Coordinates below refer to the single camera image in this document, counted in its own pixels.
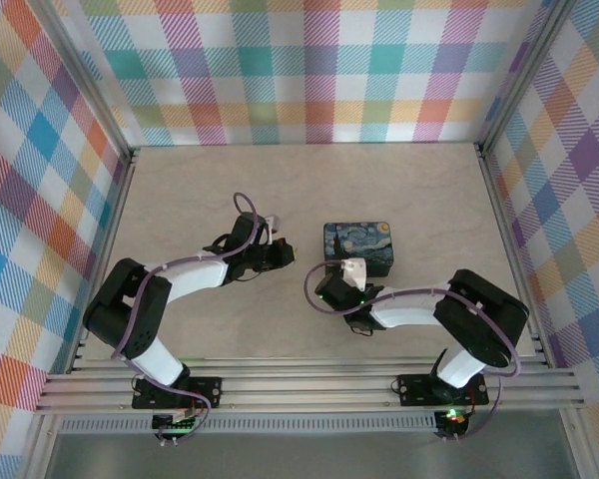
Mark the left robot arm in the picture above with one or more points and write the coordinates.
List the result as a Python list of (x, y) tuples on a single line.
[(194, 279)]

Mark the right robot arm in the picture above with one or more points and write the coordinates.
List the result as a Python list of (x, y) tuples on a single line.
[(409, 312)]

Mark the starry night print tin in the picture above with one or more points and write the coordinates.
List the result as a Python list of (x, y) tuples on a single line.
[(359, 242)]

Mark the black controller board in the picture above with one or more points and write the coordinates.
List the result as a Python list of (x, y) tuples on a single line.
[(175, 421), (453, 420)]

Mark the plaid backdrop panel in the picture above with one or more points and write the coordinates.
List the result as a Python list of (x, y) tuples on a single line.
[(574, 199), (304, 75), (25, 199)]

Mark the aluminium front rail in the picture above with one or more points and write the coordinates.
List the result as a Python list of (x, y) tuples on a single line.
[(304, 384)]

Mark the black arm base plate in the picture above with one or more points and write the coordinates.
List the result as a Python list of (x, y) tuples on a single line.
[(204, 391), (417, 389)]

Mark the aluminium side rail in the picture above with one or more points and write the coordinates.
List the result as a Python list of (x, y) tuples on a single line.
[(516, 259), (105, 259)]

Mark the aluminium frame post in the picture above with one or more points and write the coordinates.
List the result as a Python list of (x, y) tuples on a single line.
[(85, 80), (524, 75)]

